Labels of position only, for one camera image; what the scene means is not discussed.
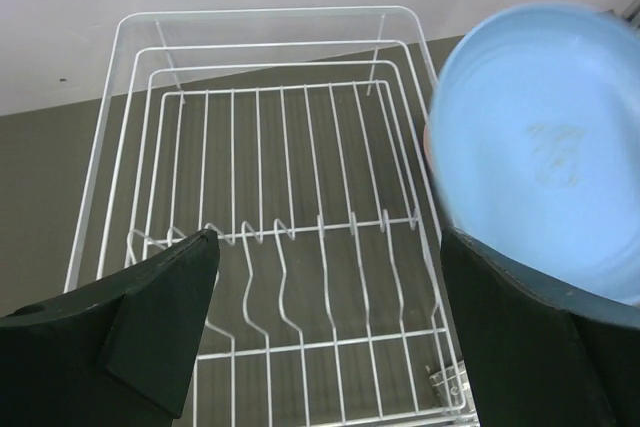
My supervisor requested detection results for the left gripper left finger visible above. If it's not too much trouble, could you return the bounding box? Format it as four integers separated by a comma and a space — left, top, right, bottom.
1, 230, 220, 426

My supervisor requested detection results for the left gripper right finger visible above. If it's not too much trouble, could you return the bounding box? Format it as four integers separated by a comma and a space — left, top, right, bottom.
440, 229, 639, 426

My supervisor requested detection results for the blue plate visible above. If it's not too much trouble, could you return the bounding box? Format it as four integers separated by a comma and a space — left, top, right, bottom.
429, 3, 639, 306

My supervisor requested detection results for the pink plate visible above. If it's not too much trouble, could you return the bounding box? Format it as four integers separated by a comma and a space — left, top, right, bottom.
423, 123, 433, 170

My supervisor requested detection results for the white wire dish rack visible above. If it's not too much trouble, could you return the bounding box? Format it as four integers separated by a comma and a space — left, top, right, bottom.
65, 6, 478, 426

